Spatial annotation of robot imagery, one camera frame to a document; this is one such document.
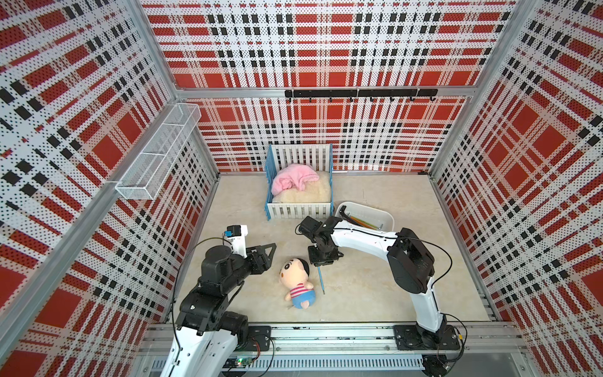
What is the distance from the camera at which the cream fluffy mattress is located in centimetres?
100

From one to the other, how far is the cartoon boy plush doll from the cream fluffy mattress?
10.7 inches

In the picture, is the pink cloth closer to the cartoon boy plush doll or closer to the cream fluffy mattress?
the cream fluffy mattress

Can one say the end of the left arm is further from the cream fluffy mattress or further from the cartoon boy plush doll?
the cream fluffy mattress

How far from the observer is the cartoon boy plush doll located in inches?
30.4
